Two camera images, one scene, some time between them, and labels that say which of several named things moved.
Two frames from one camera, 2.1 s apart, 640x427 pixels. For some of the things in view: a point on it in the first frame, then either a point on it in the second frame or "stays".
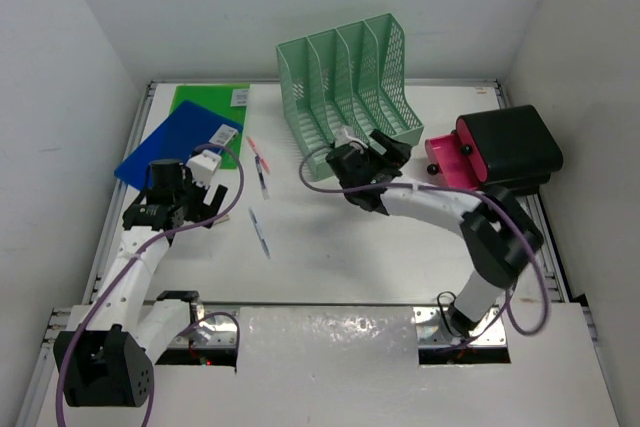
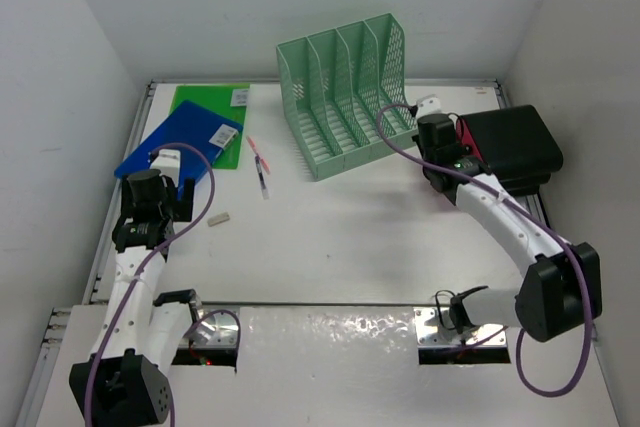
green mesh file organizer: (356, 77) stays
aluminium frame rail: (56, 317) stays
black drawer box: (516, 145) stays
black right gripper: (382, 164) to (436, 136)
